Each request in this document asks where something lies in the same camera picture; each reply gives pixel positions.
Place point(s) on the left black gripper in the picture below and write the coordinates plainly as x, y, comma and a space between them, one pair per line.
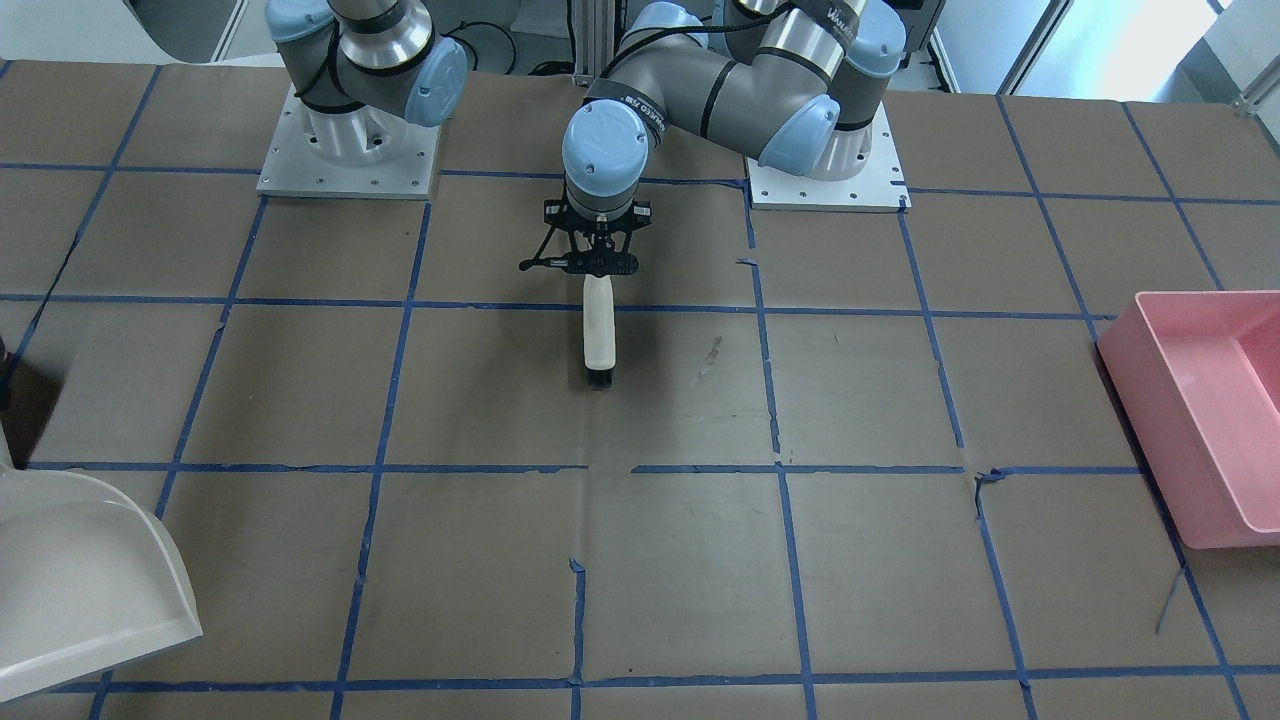
553, 212

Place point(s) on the cream plastic dustpan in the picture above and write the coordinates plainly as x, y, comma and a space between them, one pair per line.
89, 580

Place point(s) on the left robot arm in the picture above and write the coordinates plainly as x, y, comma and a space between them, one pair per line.
793, 85

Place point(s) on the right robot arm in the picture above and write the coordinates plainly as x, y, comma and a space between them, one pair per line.
364, 71

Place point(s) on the pink plastic bin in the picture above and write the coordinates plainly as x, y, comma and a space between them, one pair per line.
1198, 375

